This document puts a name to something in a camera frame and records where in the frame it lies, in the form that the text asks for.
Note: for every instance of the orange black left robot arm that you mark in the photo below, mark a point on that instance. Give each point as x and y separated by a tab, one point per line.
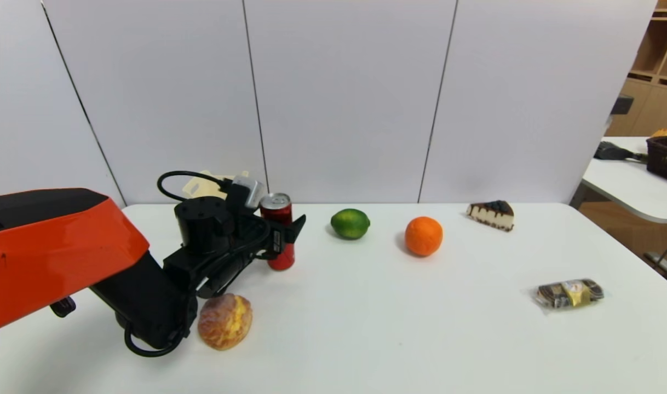
49	251

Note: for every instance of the orange item in basket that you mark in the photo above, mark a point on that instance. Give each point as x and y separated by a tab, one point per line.
663	132

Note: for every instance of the orange fruit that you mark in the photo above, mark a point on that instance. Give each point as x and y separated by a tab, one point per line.
424	236

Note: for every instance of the white plastic box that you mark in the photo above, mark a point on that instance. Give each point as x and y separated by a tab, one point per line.
202	187

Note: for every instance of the white side table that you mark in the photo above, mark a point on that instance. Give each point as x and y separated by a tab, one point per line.
621	183

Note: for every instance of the dark grey box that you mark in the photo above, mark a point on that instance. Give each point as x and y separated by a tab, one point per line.
621	104

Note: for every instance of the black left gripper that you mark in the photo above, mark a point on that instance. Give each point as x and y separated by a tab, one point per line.
277	238

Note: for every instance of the golden cream puff bread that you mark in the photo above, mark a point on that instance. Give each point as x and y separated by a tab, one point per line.
225	322

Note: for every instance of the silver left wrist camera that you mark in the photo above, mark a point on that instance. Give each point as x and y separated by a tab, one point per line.
249	190

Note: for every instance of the wrapped chocolate snack pack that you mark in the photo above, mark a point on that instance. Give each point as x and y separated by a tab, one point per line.
569	293

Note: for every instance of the red cola can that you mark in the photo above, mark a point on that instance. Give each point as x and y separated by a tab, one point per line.
276	208

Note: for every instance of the green lime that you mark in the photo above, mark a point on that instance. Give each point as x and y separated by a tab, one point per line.
350	224

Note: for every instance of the wooden shelf unit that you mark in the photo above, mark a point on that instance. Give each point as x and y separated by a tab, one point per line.
654	104

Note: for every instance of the black brush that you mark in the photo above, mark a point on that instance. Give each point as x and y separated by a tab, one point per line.
611	151

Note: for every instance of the chocolate cheesecake slice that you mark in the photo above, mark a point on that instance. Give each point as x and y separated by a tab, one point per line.
492	215

